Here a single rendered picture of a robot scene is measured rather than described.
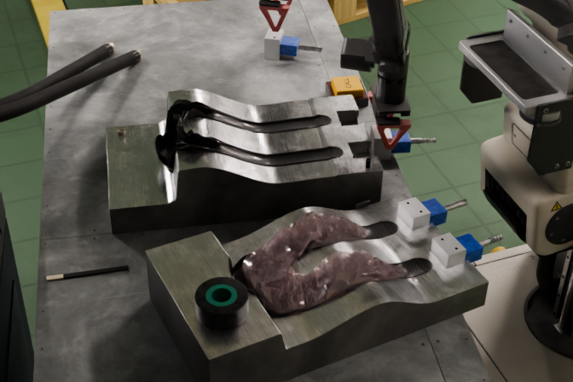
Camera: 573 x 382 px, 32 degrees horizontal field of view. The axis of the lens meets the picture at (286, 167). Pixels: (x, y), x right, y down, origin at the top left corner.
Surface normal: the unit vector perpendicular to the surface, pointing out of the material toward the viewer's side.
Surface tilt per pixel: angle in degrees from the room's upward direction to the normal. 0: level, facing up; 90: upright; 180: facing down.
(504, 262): 0
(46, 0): 0
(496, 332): 0
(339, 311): 16
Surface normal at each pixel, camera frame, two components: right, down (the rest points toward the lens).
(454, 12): 0.01, -0.80
